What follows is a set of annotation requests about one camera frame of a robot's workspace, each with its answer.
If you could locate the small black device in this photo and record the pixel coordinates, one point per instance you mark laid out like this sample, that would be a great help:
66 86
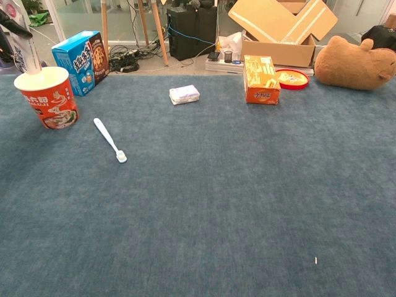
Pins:
213 55

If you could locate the black mesh pen cup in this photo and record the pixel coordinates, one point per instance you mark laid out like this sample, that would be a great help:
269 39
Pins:
228 57

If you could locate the red round tin lid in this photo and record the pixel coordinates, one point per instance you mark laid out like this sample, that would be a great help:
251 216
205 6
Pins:
292 79

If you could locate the white toothpaste tube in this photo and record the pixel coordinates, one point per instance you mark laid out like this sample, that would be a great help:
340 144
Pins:
26 52

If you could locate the small white tissue pack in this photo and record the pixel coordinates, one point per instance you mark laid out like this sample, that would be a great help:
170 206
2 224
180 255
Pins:
184 94

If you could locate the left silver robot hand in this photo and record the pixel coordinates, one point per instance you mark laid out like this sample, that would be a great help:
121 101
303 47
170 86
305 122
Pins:
15 23

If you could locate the light blue toothbrush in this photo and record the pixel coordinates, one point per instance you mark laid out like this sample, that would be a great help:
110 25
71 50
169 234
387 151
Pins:
106 136

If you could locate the green bag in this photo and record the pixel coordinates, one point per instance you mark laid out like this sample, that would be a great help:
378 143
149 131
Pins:
39 19

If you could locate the wooden stand leg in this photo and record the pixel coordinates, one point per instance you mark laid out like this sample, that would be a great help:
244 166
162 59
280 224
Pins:
143 21
104 28
159 34

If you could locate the red instant noodle cup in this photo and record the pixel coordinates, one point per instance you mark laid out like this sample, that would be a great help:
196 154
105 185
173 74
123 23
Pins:
49 99

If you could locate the black cloth covered object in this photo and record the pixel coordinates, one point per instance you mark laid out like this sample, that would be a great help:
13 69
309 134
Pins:
379 37

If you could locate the blue cookie box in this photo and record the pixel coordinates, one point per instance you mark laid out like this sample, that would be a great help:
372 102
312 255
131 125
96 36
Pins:
80 62

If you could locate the dark blue padded chair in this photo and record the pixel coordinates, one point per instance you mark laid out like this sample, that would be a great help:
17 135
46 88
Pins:
3 66

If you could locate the black computer tower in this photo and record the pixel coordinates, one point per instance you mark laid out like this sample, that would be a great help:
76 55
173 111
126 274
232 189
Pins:
191 34

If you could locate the brown capybara plush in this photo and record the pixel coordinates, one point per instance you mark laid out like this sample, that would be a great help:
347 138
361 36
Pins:
349 65

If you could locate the brown cardboard box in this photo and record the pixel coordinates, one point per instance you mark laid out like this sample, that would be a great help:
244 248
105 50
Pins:
278 24

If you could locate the blue felt table cloth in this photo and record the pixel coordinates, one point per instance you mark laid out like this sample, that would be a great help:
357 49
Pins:
216 185

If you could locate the orange snack box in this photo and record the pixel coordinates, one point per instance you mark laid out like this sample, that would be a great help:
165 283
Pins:
261 80

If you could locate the white plastic bag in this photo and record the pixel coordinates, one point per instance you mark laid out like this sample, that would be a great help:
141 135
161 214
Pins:
230 41

